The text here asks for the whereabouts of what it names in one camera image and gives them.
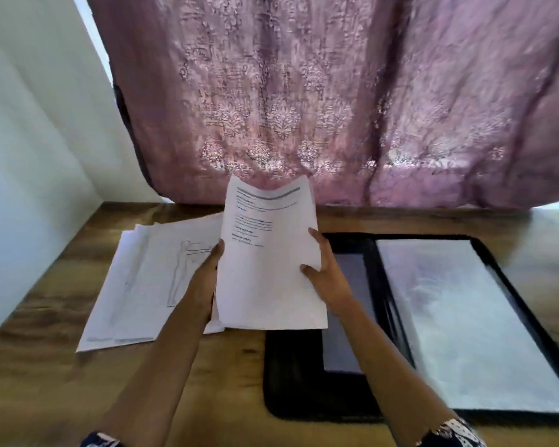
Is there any body figure paper stack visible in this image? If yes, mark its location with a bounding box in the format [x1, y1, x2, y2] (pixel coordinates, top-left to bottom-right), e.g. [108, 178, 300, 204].
[75, 211, 227, 354]

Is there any stack of printed papers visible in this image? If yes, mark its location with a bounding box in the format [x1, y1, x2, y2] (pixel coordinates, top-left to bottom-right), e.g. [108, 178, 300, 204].
[212, 173, 330, 332]

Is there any person's right hand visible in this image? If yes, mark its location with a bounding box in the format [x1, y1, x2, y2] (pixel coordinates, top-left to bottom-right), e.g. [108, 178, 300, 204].
[299, 227, 357, 317]

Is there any person's left forearm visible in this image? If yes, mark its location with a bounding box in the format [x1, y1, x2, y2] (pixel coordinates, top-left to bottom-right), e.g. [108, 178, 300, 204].
[98, 307, 216, 447]

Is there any pink patterned curtain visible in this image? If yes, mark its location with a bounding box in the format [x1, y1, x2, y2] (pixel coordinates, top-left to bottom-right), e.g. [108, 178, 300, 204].
[84, 0, 559, 211]

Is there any person's left hand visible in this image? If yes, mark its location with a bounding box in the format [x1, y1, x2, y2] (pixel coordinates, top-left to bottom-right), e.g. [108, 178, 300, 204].
[184, 239, 227, 324]

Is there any black folder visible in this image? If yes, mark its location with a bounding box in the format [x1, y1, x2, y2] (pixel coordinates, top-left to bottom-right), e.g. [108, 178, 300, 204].
[263, 232, 559, 428]

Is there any person's right forearm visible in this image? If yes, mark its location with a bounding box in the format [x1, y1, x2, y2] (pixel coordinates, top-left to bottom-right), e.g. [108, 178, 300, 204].
[334, 300, 462, 443]

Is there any white curtain lining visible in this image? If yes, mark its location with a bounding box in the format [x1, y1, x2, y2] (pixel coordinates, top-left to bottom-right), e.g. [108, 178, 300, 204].
[0, 0, 164, 204]

